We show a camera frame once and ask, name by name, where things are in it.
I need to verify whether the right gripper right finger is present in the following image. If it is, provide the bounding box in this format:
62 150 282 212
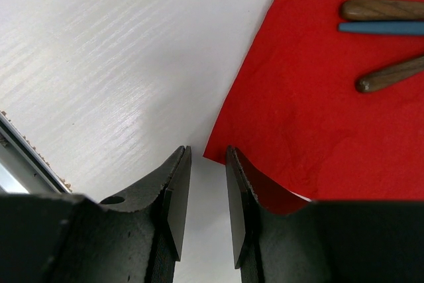
225 146 423 282

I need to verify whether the aluminium front rail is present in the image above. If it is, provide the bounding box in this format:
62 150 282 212
1 111 72 194

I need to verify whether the wooden fork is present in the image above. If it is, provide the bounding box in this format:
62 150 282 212
355 56 423 93

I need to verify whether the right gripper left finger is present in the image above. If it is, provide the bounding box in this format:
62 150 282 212
1 146 191 282

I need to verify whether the blue knife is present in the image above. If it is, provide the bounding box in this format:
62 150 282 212
338 21 423 36

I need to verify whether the red paper napkin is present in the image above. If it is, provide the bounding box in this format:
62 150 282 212
204 0 423 200

